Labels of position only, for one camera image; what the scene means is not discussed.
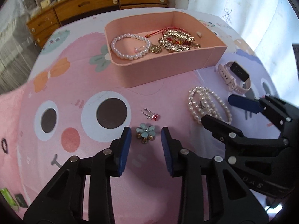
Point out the pink smart watch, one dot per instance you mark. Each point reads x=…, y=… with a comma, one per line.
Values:
x=235, y=77

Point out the green snack packet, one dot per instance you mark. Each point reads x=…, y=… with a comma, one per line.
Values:
x=11, y=202

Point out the white floral curtain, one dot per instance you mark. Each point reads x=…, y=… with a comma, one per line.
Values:
x=269, y=27

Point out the cartoon printed table mat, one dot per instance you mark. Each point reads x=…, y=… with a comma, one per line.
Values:
x=74, y=105

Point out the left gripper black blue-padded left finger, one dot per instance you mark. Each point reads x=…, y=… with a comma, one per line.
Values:
x=80, y=191

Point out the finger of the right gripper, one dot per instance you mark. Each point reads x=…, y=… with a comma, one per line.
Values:
x=224, y=132
x=269, y=106

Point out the small black square object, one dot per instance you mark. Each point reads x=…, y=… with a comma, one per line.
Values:
x=21, y=201

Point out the pink rectangular tray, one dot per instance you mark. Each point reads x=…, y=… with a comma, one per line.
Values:
x=129, y=40

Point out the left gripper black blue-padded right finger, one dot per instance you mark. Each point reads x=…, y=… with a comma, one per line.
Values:
x=211, y=192

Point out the flower brooch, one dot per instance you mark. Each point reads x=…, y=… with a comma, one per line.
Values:
x=146, y=133

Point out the round gold pendant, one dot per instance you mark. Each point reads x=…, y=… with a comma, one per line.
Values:
x=155, y=49

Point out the wooden desk with drawers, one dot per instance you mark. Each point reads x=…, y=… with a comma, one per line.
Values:
x=60, y=13

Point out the bed with white cover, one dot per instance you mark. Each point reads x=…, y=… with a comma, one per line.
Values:
x=18, y=50

